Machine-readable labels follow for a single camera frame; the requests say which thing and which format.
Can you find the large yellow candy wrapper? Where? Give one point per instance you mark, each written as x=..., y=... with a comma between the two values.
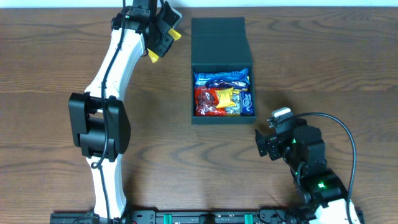
x=163, y=44

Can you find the small yellow candy wrapper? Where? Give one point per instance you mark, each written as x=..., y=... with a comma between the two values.
x=225, y=98

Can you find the blue Eclipse gum pack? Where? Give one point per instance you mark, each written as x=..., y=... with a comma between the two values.
x=246, y=103

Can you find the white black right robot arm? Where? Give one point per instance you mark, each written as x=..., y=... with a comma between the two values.
x=324, y=197

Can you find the yellow seed snack bag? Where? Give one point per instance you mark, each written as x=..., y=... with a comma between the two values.
x=236, y=109

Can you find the dark blue snack bar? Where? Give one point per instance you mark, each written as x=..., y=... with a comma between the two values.
x=225, y=84

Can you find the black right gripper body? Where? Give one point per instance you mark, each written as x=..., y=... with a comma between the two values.
x=276, y=150

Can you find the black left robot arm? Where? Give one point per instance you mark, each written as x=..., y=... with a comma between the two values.
x=100, y=126

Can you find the blue wafer bar packet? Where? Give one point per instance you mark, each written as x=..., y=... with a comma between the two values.
x=201, y=79

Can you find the red Hacks candy bag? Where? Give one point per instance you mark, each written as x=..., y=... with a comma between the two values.
x=206, y=102

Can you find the black aluminium mounting rail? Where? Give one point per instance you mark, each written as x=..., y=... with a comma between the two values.
x=216, y=217

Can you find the dark green box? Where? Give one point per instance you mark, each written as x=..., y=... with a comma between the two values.
x=219, y=44

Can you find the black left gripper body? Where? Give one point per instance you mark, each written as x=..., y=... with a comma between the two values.
x=162, y=42

